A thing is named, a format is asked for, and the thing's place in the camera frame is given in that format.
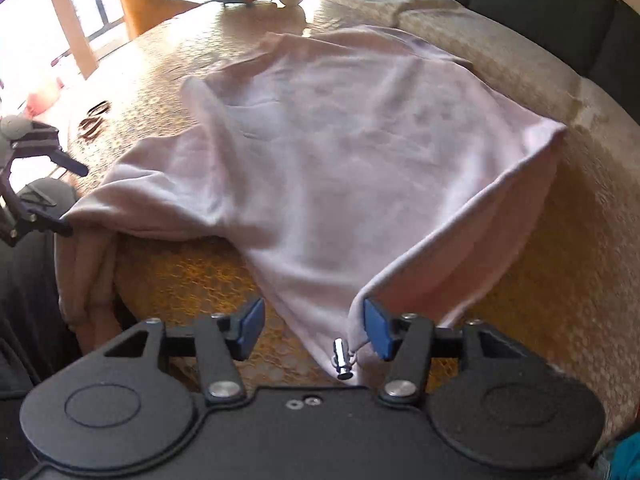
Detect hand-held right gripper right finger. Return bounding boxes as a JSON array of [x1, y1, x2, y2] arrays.
[[362, 298, 526, 406]]

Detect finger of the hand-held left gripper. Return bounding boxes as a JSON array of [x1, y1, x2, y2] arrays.
[[0, 115, 90, 177], [0, 176, 74, 248]]

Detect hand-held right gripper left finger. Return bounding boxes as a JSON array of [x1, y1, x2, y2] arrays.
[[104, 297, 266, 406]]

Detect white printed t-shirt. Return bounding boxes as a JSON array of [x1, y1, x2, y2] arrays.
[[54, 25, 568, 386]]

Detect pink object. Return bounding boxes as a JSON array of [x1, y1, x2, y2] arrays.
[[24, 76, 66, 116]]

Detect eyeglasses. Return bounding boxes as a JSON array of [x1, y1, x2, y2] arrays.
[[79, 101, 112, 139]]

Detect glass balcony door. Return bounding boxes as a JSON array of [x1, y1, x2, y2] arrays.
[[0, 0, 131, 78]]

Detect teal blue cloth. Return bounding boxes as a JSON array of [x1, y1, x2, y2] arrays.
[[597, 435, 640, 480]]

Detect beige lace sofa cover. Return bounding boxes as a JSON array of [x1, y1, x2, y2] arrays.
[[305, 0, 640, 126]]

